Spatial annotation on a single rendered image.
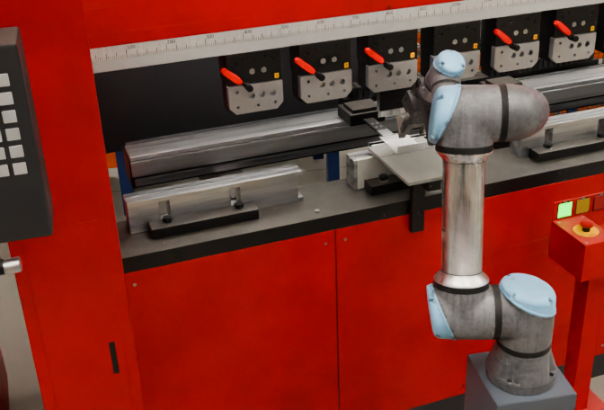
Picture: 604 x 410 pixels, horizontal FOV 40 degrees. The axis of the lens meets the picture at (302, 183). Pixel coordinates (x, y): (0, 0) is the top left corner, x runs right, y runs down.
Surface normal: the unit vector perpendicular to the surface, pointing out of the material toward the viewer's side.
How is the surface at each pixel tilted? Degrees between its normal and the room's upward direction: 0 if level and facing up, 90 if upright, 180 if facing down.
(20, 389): 0
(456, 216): 78
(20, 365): 0
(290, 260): 90
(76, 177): 90
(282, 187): 90
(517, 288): 7
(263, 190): 90
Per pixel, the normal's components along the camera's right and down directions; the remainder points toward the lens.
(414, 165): -0.04, -0.90
